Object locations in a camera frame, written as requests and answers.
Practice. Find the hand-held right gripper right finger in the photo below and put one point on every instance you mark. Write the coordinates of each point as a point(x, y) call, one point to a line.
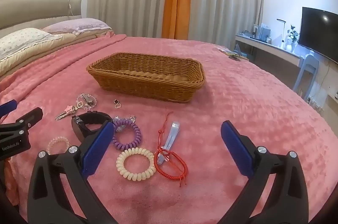
point(235, 151)

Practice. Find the silver metal charm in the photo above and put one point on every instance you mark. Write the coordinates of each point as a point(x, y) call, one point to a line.
point(88, 100)

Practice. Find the white desk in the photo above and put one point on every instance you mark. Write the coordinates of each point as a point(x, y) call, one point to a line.
point(266, 48)

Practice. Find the clear blue hair clip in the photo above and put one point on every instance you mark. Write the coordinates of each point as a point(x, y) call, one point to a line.
point(173, 130)

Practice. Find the white vase with flowers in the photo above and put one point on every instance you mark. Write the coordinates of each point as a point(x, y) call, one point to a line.
point(290, 36)

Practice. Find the pink blanket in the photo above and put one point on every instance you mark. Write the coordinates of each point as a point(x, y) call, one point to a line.
point(237, 107)

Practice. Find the brown wicker basket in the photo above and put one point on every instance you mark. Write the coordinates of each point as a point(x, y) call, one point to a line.
point(137, 81)

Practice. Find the white power strip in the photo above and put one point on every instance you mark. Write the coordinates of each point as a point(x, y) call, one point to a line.
point(315, 103)

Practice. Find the white desk lamp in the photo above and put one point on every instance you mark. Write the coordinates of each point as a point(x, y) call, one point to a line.
point(281, 20)

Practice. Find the row of books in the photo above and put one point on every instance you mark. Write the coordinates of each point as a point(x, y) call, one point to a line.
point(264, 31)

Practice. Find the black wristwatch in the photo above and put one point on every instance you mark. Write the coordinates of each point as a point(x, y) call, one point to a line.
point(79, 123)

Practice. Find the keys with pink star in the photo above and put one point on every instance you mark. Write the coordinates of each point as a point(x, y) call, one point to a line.
point(69, 109)

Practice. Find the beige padded headboard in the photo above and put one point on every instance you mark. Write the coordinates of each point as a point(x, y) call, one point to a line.
point(39, 8)

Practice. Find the pale blue chair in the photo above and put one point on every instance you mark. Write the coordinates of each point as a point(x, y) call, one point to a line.
point(309, 62)

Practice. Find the colourful flat packet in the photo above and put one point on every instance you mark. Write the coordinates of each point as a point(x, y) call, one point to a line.
point(231, 54)

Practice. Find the white floral pillow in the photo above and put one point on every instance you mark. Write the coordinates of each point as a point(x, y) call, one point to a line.
point(23, 40)

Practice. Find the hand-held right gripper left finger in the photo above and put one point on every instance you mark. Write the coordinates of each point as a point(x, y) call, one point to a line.
point(96, 146)

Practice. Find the black television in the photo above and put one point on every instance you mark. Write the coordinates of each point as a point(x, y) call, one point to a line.
point(319, 28)

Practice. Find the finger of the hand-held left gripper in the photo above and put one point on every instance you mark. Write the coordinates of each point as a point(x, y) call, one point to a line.
point(8, 107)
point(31, 115)

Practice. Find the lilac pillow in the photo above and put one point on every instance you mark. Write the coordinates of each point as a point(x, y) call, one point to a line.
point(79, 24)

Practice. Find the cream quilt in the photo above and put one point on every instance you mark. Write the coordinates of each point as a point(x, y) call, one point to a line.
point(52, 47)

